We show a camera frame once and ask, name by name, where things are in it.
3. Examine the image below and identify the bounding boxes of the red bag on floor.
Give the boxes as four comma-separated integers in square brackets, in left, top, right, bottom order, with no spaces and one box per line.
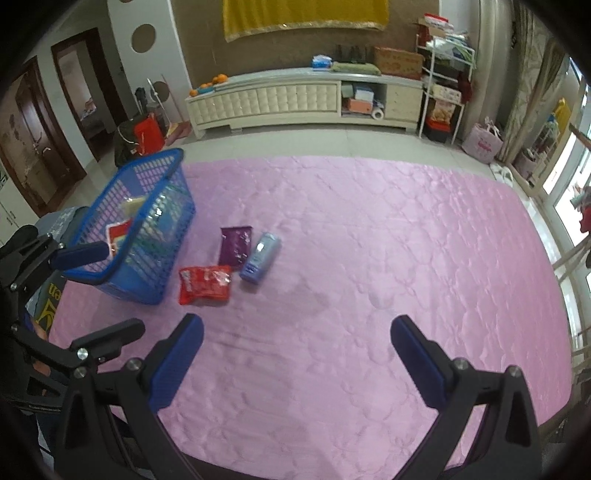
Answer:
[134,115,164,155]

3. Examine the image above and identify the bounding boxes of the small red snack packet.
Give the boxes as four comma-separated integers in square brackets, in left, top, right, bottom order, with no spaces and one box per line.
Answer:
[178,264,232,306]

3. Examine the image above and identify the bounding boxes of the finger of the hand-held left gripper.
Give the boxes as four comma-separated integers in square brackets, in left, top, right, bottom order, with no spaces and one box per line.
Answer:
[0,226,110,292]
[10,318,146,370]

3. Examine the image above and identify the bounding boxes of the purple snack packet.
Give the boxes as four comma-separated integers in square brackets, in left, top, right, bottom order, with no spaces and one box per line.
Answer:
[219,225,254,272]

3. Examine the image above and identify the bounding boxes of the pink quilted blanket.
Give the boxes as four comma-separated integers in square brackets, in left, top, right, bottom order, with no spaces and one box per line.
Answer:
[46,156,575,472]

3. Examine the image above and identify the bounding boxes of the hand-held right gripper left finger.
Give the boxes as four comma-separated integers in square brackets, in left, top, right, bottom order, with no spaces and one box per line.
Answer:
[60,313,206,480]

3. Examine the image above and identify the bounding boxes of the dark wooden door frame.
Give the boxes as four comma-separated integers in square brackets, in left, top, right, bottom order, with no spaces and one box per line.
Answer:
[51,28,127,162]

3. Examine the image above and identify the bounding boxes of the red storage box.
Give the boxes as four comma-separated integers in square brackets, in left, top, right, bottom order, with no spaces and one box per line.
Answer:
[425,117,455,141]

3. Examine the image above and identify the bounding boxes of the grey patterned cloth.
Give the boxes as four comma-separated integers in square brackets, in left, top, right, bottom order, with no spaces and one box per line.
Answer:
[34,208,90,245]

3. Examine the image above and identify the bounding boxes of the red and dark clothes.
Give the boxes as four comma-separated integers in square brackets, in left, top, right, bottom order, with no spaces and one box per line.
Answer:
[577,185,591,268]

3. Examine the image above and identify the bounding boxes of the pink tote bag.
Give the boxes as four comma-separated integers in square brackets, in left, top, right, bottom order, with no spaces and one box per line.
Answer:
[462,117,505,164]

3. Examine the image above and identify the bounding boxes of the cream TV cabinet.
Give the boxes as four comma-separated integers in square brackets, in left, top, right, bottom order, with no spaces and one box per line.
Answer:
[185,67,424,139]

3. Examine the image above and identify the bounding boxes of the beige patterned curtain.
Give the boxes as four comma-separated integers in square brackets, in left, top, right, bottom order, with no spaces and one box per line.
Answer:
[501,0,571,167]

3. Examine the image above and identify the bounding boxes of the dark wooden door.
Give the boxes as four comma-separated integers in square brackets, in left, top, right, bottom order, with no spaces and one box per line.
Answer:
[0,58,88,217]

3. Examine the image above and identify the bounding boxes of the black bag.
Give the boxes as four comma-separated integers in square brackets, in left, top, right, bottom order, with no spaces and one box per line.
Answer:
[113,121,139,168]

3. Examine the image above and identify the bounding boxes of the yellow hanging garment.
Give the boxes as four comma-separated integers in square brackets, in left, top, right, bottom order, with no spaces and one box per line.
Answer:
[551,98,571,134]

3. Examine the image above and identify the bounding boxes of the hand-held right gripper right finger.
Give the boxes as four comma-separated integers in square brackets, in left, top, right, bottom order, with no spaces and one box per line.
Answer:
[390,315,543,480]

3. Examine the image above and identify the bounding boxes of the green cushion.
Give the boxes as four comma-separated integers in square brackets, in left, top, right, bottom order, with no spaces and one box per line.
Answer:
[330,61,382,77]

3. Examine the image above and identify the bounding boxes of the wooden clothes rack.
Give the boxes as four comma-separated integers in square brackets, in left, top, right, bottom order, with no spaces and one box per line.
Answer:
[551,122,591,370]

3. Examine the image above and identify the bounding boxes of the white metal shelf rack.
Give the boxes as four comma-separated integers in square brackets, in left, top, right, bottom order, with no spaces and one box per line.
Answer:
[418,32,476,145]

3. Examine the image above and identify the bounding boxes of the standing air conditioner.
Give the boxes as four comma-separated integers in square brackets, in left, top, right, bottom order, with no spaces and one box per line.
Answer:
[475,0,514,130]

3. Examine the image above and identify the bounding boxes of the pink bin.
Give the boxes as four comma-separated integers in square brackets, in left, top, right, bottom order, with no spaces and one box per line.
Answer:
[515,152,539,178]

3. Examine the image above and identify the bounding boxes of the stack of boxes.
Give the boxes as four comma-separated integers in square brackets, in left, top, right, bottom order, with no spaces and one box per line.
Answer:
[413,15,474,47]

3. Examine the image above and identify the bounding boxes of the yellow fringed cloth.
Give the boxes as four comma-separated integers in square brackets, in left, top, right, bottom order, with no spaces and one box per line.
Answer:
[222,0,391,43]

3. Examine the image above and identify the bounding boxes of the blue plastic basket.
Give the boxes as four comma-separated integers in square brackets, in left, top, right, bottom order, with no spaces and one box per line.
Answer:
[61,148,197,306]

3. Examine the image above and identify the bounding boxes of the orange printed bag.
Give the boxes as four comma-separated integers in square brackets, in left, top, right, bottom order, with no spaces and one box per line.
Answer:
[427,102,455,125]

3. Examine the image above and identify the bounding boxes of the brown cardboard box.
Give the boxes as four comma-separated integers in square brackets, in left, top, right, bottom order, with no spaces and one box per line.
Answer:
[373,46,424,80]

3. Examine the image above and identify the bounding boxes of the white mop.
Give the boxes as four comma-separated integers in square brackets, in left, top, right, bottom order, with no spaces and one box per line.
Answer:
[147,73,181,125]

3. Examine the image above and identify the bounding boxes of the light blue bottle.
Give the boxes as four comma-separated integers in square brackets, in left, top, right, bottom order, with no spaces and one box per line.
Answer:
[239,232,282,286]

